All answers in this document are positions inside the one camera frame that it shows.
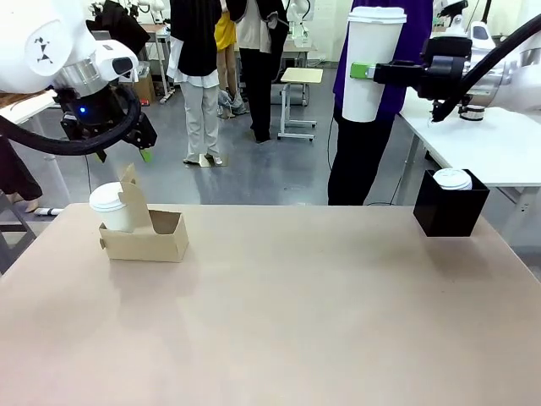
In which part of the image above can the brown cardboard box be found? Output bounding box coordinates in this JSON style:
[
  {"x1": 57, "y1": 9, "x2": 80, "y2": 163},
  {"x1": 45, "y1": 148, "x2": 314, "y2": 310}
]
[{"x1": 133, "y1": 70, "x2": 158, "y2": 106}]

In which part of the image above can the small beige rolling table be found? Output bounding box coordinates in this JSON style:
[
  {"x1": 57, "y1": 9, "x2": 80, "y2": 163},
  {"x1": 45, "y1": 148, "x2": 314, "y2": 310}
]
[{"x1": 276, "y1": 66, "x2": 325, "y2": 143}]

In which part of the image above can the white table with brown fur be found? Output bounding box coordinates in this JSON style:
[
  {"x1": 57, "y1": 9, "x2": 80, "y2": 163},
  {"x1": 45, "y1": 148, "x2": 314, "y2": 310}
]
[{"x1": 0, "y1": 89, "x2": 71, "y2": 206}]

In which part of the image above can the person in black top white trousers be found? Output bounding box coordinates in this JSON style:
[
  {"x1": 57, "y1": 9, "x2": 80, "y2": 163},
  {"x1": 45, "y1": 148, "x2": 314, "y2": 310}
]
[{"x1": 167, "y1": 0, "x2": 226, "y2": 166}]

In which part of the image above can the left arm black cable sleeve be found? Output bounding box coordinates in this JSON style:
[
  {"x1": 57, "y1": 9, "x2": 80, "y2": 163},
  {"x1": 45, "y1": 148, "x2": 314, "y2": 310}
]
[{"x1": 0, "y1": 86, "x2": 143, "y2": 157}]

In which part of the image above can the small round grey canister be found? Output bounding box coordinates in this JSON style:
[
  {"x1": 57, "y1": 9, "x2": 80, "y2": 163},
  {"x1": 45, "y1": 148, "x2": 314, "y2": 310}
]
[{"x1": 457, "y1": 105, "x2": 487, "y2": 123}]

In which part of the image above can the person in black and beige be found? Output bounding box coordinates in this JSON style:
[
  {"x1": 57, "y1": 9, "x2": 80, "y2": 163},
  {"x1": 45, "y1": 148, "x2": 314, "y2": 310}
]
[{"x1": 226, "y1": 0, "x2": 291, "y2": 145}]

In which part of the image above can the black hanging cloth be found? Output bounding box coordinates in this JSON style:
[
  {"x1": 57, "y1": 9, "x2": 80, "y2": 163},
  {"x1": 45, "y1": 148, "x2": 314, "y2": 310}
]
[{"x1": 85, "y1": 0, "x2": 152, "y2": 55}]

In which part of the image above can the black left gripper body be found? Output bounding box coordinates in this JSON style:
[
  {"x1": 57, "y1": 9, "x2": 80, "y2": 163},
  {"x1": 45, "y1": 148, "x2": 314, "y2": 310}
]
[{"x1": 53, "y1": 82, "x2": 158, "y2": 152}]

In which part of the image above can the black chair frame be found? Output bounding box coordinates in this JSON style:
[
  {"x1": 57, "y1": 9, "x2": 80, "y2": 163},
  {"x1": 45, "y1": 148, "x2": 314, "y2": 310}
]
[{"x1": 0, "y1": 189, "x2": 38, "y2": 275}]

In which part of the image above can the arm black cable sleeve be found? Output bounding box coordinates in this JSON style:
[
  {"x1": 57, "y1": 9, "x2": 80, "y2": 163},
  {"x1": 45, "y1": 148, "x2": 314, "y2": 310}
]
[
  {"x1": 0, "y1": 86, "x2": 143, "y2": 157},
  {"x1": 430, "y1": 11, "x2": 541, "y2": 124}
]

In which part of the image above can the large white table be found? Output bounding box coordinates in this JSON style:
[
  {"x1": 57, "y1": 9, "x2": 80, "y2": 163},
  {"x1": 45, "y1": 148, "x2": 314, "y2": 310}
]
[{"x1": 398, "y1": 91, "x2": 541, "y2": 188}]

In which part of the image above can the short white lidded paper cup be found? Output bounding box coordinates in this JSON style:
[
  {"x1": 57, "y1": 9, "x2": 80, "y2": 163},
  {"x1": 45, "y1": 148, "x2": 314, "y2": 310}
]
[{"x1": 88, "y1": 181, "x2": 137, "y2": 234}]

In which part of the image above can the person in purple hoodie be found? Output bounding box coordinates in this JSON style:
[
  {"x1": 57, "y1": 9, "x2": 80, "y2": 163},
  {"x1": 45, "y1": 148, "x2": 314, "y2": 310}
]
[{"x1": 327, "y1": 0, "x2": 434, "y2": 206}]

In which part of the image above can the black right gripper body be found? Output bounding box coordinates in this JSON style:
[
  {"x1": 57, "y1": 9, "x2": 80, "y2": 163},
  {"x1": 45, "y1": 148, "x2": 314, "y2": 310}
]
[{"x1": 420, "y1": 55, "x2": 473, "y2": 102}]

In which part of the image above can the tall white lidded paper cup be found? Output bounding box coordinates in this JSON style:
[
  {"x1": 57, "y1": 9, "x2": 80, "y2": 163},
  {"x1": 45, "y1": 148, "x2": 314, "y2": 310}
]
[{"x1": 341, "y1": 5, "x2": 408, "y2": 124}]

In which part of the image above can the right arm black cable sleeve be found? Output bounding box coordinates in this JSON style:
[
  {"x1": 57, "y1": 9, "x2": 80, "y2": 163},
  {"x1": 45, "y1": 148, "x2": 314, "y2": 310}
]
[{"x1": 430, "y1": 11, "x2": 541, "y2": 124}]

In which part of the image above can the brown cardboard cup carrier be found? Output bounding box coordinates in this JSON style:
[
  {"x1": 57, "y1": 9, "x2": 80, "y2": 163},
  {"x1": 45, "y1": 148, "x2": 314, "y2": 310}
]
[{"x1": 98, "y1": 162, "x2": 190, "y2": 264}]

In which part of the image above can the black square box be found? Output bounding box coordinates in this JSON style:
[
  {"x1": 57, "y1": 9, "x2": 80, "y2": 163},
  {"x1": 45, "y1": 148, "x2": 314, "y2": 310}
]
[{"x1": 413, "y1": 168, "x2": 491, "y2": 239}]

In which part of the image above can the person in yellow top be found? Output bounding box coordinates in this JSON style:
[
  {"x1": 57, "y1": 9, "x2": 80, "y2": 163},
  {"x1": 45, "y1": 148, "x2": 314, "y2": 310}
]
[{"x1": 214, "y1": 11, "x2": 238, "y2": 120}]

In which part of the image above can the person in dark maroon trousers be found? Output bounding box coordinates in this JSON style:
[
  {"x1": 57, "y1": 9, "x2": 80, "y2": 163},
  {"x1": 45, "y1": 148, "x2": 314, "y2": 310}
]
[{"x1": 0, "y1": 134, "x2": 44, "y2": 214}]

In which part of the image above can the brown furry cloth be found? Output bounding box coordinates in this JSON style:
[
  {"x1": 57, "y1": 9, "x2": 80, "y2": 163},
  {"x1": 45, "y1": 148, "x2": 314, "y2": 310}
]
[{"x1": 0, "y1": 91, "x2": 43, "y2": 103}]

